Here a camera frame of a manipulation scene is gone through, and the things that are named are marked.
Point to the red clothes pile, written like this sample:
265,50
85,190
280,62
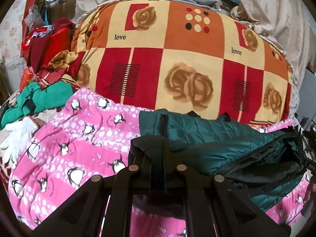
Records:
50,57

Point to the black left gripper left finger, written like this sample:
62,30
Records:
103,206

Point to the rose patterned folded blanket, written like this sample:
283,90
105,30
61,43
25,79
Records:
160,54

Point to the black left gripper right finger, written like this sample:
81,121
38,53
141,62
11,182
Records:
211,206

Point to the green garment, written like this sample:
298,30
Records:
33,99

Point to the teal quilted puffer jacket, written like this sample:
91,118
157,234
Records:
264,166

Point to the white knit glove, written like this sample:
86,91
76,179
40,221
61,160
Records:
20,134

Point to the pink penguin bed quilt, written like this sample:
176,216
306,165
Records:
91,135

